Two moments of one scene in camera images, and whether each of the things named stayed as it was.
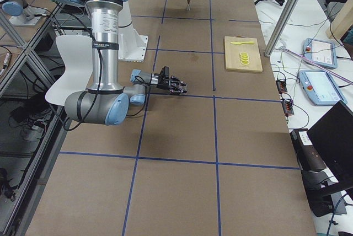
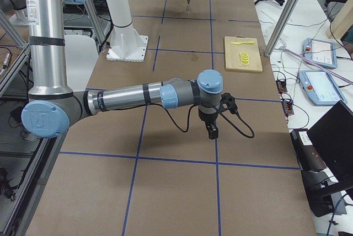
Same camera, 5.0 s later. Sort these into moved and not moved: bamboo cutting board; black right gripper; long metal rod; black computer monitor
Moved: black right gripper
Not moved: bamboo cutting board; long metal rod; black computer monitor
